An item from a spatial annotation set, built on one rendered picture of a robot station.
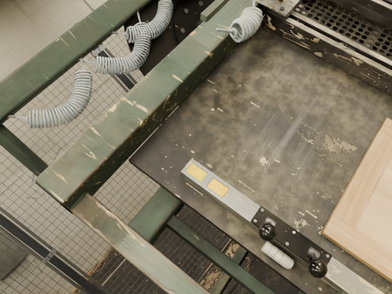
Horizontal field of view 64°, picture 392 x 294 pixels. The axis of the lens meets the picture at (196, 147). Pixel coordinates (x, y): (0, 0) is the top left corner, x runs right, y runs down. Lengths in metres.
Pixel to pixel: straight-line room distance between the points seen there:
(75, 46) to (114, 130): 0.53
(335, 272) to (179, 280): 0.37
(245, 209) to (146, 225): 0.27
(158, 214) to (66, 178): 0.26
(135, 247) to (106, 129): 0.31
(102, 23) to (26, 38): 4.17
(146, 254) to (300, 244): 0.37
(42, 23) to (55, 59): 4.29
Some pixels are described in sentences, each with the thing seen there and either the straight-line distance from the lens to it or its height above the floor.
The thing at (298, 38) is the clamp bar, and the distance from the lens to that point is 1.20.
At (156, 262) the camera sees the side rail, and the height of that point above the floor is 1.60.
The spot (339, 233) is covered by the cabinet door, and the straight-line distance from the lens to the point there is 0.90.
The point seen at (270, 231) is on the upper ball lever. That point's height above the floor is 1.53.
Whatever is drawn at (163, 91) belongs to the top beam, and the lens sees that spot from 0.90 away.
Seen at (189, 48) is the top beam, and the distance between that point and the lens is 1.00.
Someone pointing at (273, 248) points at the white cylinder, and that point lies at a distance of 0.83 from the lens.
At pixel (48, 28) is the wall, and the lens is 5.54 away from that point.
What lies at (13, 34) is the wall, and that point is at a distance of 5.51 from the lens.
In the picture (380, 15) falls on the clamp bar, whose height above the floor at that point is 1.52.
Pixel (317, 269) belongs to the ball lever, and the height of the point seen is 1.44.
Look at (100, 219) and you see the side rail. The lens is 0.82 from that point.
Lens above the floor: 1.96
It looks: 19 degrees down
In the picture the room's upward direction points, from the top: 42 degrees counter-clockwise
